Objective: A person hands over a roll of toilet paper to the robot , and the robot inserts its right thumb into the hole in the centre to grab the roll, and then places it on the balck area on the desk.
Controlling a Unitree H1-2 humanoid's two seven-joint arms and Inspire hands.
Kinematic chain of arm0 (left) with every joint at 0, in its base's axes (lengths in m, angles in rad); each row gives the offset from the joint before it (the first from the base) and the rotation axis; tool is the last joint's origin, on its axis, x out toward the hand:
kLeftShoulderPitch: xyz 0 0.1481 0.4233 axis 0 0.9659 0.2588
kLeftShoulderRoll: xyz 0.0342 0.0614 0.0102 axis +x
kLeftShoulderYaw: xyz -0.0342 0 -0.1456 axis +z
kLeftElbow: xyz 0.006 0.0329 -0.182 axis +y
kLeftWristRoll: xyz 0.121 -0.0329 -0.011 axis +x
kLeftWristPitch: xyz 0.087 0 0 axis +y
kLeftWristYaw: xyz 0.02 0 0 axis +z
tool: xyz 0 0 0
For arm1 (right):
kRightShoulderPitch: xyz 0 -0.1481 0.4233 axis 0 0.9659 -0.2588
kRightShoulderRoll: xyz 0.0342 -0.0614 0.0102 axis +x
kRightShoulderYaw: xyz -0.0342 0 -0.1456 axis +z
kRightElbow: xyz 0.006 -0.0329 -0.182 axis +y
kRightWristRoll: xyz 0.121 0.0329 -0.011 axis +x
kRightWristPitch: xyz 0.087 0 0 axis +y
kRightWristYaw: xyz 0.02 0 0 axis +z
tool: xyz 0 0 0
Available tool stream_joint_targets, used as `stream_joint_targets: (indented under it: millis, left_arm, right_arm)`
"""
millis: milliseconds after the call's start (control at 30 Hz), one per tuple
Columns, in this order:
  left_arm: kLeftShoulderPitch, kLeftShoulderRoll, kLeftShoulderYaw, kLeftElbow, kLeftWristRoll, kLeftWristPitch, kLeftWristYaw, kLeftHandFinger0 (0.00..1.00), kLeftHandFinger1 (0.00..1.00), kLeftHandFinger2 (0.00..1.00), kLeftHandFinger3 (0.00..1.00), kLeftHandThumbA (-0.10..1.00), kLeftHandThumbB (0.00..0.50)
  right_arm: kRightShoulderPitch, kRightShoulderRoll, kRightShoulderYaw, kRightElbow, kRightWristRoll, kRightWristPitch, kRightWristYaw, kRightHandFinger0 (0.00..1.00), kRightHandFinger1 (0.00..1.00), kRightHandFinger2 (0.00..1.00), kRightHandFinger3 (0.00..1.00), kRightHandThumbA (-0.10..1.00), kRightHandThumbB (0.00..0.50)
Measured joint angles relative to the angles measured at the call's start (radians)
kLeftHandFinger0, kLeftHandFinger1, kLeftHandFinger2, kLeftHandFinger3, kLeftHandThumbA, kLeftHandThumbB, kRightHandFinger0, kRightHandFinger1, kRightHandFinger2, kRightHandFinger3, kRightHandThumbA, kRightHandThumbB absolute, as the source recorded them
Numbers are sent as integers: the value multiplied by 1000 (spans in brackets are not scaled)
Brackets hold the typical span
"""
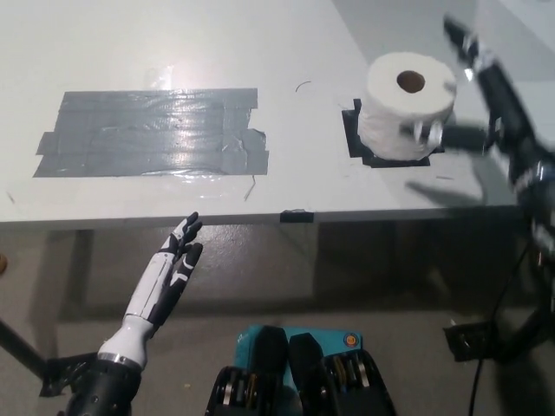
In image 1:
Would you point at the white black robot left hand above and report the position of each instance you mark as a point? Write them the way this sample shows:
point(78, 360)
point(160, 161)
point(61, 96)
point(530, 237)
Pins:
point(160, 286)

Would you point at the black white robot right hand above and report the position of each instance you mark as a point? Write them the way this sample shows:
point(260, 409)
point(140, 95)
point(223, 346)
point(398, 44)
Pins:
point(511, 117)

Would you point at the white toilet paper roll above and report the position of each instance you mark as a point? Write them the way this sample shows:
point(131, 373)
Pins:
point(403, 117)

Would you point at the black teal robot torso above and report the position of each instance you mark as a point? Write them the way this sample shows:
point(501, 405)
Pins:
point(299, 381)

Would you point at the small black tape piece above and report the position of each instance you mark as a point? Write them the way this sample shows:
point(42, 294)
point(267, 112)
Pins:
point(297, 216)

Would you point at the black metal stand leg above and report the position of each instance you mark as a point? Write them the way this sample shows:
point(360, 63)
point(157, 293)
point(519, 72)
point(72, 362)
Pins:
point(19, 351)
point(529, 342)

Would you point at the brown round object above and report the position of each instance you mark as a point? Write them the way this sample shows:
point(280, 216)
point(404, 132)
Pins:
point(2, 264)

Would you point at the black tape square patch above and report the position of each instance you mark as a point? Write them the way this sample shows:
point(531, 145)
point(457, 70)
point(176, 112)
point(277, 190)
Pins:
point(353, 143)

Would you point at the grey duct tape patch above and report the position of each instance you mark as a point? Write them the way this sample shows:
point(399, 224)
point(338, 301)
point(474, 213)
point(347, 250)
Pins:
point(147, 130)

